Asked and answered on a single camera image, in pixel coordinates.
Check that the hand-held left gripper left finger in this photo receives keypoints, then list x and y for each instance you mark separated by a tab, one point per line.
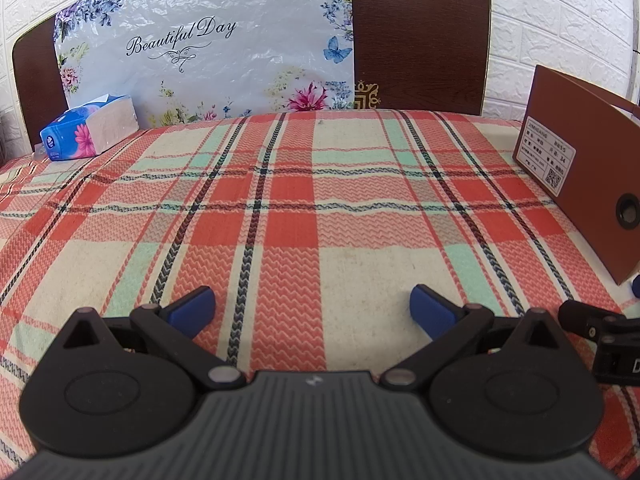
192	310

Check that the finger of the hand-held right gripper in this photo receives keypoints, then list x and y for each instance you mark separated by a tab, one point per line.
582	317
636	286

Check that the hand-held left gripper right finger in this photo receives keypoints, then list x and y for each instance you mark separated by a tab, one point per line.
432	310

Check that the brown cardboard shoe box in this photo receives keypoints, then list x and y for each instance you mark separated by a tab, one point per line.
590	160

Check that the red plaid blanket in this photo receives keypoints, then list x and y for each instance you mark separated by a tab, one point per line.
300	210

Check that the blue floral tissue pack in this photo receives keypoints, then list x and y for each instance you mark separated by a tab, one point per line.
75	135

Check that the floral printed plastic bag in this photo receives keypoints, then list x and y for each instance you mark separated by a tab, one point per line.
200	60

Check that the dark brown wooden headboard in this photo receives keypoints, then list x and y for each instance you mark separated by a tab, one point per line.
420	35

